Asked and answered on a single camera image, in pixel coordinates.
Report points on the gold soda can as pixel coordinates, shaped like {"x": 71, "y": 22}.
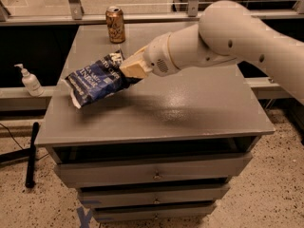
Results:
{"x": 114, "y": 17}

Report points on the blue tape cross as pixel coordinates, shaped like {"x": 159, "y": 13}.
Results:
{"x": 84, "y": 217}

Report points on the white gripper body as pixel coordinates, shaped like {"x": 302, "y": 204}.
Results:
{"x": 157, "y": 58}

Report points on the bottom grey drawer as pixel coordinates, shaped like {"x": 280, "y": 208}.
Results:
{"x": 154, "y": 211}

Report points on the top grey drawer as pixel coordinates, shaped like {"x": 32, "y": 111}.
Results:
{"x": 114, "y": 173}

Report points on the grey drawer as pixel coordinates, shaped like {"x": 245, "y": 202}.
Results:
{"x": 154, "y": 211}
{"x": 154, "y": 196}
{"x": 114, "y": 173}

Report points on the blue chip bag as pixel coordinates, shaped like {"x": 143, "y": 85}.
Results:
{"x": 98, "y": 81}

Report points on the grey drawer cabinet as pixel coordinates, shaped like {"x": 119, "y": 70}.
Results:
{"x": 197, "y": 112}

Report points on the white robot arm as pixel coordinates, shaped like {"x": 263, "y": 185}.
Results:
{"x": 225, "y": 34}

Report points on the black stand leg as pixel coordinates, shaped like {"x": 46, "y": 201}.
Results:
{"x": 27, "y": 153}

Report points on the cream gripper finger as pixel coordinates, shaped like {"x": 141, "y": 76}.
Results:
{"x": 141, "y": 50}
{"x": 135, "y": 67}

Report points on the white pump bottle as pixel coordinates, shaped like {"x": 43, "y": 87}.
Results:
{"x": 30, "y": 82}

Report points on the grey metal railing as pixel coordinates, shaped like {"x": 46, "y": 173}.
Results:
{"x": 80, "y": 12}

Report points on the middle grey drawer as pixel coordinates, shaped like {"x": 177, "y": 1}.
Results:
{"x": 154, "y": 196}

